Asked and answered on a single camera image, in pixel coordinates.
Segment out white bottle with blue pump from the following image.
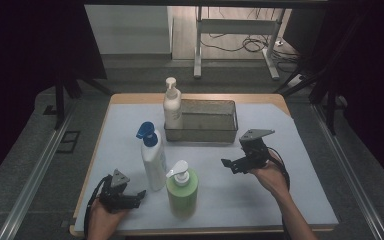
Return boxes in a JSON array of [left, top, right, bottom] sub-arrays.
[[135, 121, 168, 192]]

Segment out black floor cables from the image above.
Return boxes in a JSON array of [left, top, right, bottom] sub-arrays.
[[199, 6, 301, 73]]

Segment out aluminium rail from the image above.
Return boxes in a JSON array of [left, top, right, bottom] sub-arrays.
[[0, 99, 78, 240], [311, 103, 384, 240]]

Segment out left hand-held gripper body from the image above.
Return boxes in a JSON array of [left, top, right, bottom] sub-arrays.
[[99, 169, 138, 212]]

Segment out white panel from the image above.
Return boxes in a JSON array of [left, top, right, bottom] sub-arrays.
[[84, 4, 173, 56]]

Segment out white metal desk frame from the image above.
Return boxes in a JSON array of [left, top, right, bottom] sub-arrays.
[[193, 6, 281, 81]]

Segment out person's right hand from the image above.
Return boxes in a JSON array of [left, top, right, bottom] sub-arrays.
[[249, 149, 289, 198]]

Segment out person's left hand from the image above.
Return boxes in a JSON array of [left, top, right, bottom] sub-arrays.
[[87, 199, 129, 240]]

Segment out light blue mat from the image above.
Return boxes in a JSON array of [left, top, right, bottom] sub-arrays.
[[73, 102, 339, 233]]

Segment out cream white pump bottle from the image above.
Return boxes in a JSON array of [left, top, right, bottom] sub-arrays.
[[162, 76, 183, 130]]

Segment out black stand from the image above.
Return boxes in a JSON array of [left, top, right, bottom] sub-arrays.
[[273, 6, 341, 136], [54, 66, 114, 131]]

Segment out grey metal mesh basket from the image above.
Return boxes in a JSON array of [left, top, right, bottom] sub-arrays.
[[163, 98, 239, 144]]

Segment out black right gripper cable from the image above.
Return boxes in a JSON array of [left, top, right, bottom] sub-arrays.
[[266, 146, 292, 240]]

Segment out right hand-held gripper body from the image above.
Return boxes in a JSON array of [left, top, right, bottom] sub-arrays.
[[239, 129, 276, 169]]

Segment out white power strip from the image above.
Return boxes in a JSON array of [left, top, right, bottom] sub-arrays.
[[288, 73, 306, 88]]

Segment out green bottle with white pump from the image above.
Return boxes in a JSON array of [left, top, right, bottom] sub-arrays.
[[165, 159, 200, 220]]

